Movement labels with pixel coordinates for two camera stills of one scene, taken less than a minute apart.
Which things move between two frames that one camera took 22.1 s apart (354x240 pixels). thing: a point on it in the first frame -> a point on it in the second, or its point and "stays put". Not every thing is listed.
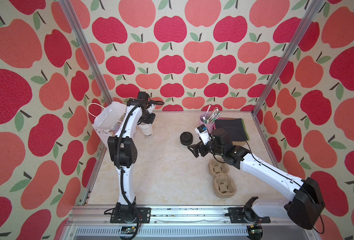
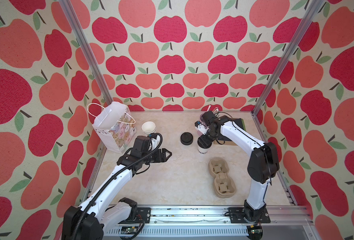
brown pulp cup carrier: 224,186 stays put
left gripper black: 150,121 -> 162,153
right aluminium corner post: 307,18 stays put
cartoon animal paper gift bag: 107,119 stays put
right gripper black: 200,146 -> 215,138
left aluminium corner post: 86,49 stays put
